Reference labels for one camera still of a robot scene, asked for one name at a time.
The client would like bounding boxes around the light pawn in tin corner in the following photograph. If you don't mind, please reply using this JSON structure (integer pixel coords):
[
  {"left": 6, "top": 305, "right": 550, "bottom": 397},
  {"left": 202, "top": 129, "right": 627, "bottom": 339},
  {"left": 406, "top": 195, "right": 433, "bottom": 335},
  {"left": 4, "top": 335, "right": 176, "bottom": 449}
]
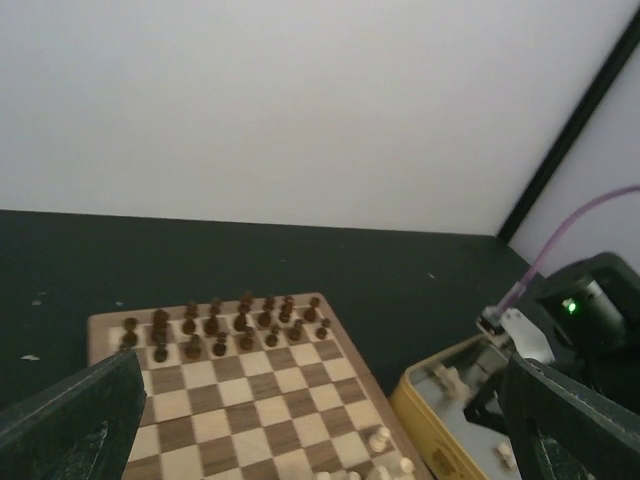
[{"left": 496, "top": 442, "right": 517, "bottom": 470}]

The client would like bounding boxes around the dark chess pieces group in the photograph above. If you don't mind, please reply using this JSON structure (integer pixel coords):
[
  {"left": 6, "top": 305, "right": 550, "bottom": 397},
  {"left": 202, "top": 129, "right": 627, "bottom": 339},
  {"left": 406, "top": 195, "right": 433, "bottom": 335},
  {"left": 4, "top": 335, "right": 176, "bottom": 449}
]
[{"left": 108, "top": 292, "right": 333, "bottom": 369}]

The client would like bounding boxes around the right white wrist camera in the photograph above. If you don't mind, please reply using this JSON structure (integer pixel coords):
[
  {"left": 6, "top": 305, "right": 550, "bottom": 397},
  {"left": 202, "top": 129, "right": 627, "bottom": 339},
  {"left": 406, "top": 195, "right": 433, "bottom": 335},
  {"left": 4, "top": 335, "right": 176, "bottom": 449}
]
[{"left": 476, "top": 307, "right": 555, "bottom": 365}]

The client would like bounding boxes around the light chess piece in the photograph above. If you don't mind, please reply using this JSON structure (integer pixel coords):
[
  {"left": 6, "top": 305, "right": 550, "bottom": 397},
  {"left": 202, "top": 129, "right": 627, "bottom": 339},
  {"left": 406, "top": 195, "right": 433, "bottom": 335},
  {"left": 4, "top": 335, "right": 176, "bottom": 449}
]
[{"left": 394, "top": 457, "right": 415, "bottom": 480}]

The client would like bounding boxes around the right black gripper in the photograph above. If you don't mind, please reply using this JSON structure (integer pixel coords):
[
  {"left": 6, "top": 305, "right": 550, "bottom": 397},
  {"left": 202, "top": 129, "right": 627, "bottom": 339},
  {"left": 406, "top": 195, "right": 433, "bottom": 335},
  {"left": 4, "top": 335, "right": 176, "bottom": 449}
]
[{"left": 463, "top": 370, "right": 507, "bottom": 435}]

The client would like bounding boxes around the wooden chess board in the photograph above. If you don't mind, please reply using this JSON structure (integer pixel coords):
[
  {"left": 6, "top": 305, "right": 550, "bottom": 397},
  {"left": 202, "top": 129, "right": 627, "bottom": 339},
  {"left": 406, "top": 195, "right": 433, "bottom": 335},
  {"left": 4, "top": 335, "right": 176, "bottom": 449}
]
[{"left": 87, "top": 293, "right": 430, "bottom": 479}]

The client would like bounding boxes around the gold metal tin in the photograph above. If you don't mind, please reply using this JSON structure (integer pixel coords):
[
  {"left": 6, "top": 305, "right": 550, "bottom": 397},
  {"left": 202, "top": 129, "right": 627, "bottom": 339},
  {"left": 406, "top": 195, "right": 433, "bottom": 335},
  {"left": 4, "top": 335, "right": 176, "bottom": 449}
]
[{"left": 390, "top": 334, "right": 521, "bottom": 479}]

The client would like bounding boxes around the black frame post right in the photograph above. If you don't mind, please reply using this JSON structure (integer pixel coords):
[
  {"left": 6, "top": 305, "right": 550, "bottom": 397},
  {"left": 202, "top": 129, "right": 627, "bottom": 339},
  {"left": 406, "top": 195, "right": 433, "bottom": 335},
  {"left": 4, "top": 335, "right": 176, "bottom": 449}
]
[{"left": 496, "top": 8, "right": 639, "bottom": 243}]

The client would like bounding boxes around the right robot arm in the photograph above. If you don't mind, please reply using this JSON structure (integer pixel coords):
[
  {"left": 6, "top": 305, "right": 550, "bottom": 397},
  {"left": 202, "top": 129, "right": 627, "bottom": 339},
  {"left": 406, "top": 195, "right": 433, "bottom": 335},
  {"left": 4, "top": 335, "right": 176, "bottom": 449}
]
[{"left": 477, "top": 252, "right": 639, "bottom": 414}]

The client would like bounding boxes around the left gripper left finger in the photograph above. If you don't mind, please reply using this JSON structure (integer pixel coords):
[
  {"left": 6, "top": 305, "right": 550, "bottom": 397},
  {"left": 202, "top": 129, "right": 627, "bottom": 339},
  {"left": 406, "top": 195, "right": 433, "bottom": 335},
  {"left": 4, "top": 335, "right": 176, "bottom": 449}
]
[{"left": 1, "top": 350, "right": 146, "bottom": 479}]

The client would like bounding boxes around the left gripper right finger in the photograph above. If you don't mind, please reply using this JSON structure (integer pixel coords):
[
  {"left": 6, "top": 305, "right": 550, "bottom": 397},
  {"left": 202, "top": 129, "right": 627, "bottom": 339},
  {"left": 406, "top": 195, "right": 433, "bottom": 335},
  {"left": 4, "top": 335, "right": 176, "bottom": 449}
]
[{"left": 499, "top": 354, "right": 639, "bottom": 479}]

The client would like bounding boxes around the light pawn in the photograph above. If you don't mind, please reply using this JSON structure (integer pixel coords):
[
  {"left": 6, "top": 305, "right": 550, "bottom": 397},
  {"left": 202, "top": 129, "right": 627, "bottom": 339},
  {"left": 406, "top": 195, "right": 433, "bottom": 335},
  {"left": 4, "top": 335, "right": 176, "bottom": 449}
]
[
  {"left": 496, "top": 442, "right": 517, "bottom": 470},
  {"left": 367, "top": 425, "right": 392, "bottom": 453}
]

